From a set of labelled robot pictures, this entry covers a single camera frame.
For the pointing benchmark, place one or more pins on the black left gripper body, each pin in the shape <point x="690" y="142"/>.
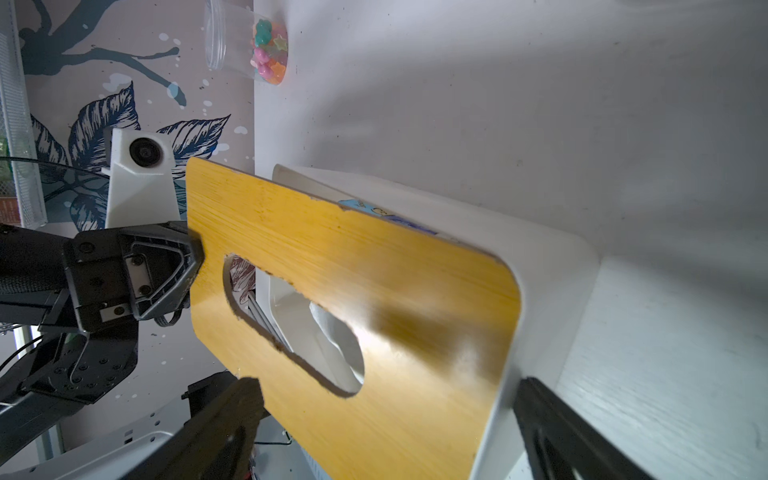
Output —
<point x="97" y="280"/>

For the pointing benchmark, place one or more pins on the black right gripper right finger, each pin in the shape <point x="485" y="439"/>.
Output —
<point x="560" y="444"/>

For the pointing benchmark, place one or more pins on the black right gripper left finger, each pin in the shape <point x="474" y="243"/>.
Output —
<point x="215" y="444"/>

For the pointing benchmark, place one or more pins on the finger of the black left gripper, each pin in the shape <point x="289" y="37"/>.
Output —
<point x="161" y="262"/>

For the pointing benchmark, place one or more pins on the white rectangular bin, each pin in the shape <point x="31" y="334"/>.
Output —
<point x="556" y="272"/>

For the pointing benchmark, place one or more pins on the yellow plastic lid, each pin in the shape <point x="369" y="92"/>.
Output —
<point x="434" y="321"/>

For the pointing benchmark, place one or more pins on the blue white tissue pack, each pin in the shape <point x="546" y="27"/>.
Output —
<point x="374" y="210"/>

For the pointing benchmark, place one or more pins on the clear jar with candies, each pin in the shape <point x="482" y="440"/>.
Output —
<point x="238" y="40"/>

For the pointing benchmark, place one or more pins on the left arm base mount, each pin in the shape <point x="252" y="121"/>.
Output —
<point x="203" y="392"/>

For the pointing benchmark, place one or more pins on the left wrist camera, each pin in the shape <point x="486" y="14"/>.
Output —
<point x="141" y="188"/>

